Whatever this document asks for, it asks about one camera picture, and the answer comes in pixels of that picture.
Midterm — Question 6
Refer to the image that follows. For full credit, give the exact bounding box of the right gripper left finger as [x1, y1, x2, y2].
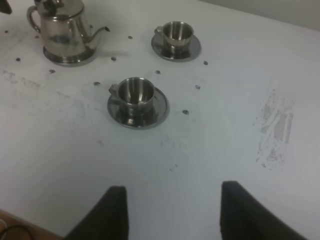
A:
[64, 186, 129, 240]

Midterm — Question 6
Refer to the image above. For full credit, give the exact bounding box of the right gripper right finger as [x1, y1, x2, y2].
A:
[219, 181, 305, 240]

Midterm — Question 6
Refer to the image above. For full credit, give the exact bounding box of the stainless steel teapot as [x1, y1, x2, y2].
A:
[26, 0, 110, 65]

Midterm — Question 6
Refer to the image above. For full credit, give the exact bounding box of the stainless steel teacup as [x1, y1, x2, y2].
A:
[108, 77, 156, 116]
[154, 21, 194, 48]

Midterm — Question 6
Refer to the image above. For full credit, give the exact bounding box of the near stainless steel teacup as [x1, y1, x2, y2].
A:
[108, 77, 156, 116]

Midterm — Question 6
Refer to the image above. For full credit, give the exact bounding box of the far stainless steel teacup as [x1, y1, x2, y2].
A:
[154, 21, 194, 48]

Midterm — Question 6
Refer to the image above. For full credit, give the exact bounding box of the near steel saucer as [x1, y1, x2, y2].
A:
[107, 87, 170, 129]

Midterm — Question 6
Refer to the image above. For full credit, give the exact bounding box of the far steel saucer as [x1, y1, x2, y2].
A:
[151, 35, 202, 62]

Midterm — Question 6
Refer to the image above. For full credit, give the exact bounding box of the steel saucer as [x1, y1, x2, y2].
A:
[107, 87, 170, 129]
[151, 35, 202, 62]

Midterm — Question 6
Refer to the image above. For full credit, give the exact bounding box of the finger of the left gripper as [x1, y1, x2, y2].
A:
[0, 0, 12, 14]

